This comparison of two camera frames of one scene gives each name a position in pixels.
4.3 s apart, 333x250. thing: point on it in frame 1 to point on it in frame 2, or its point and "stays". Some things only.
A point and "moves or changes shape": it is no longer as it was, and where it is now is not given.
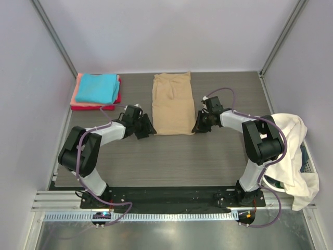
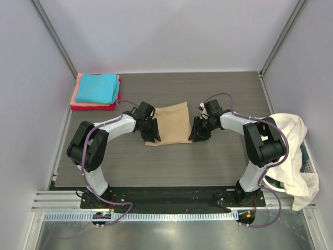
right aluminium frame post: x=299 y=8 stays
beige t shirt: x=173 y=106 moves or changes shape
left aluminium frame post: x=55 y=36 stays
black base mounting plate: x=177 y=199 stays
